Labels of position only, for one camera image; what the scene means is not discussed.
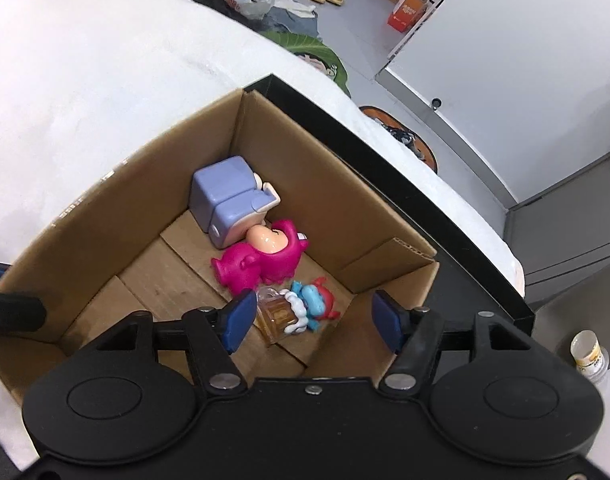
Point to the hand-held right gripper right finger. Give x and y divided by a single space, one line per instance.
387 322

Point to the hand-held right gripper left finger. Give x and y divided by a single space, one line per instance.
240 321

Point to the pink bear figurine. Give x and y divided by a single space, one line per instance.
255 265

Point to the blue figurine with brown barrel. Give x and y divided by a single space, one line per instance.
310 305

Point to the black tray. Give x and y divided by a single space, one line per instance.
465 280

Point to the purple cube toy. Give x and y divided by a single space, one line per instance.
220 195

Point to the brown cardboard box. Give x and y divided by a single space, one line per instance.
135 185

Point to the brown and black doormat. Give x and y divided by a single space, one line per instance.
405 137

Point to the stacked clear plastic cups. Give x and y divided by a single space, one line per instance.
587 357

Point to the black door stopper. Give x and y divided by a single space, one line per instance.
436 103

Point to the green cartoon mat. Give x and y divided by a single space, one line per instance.
305 55

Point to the grey-blue jeans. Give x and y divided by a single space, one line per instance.
297 24

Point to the orange cardboard box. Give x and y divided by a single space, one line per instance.
407 10

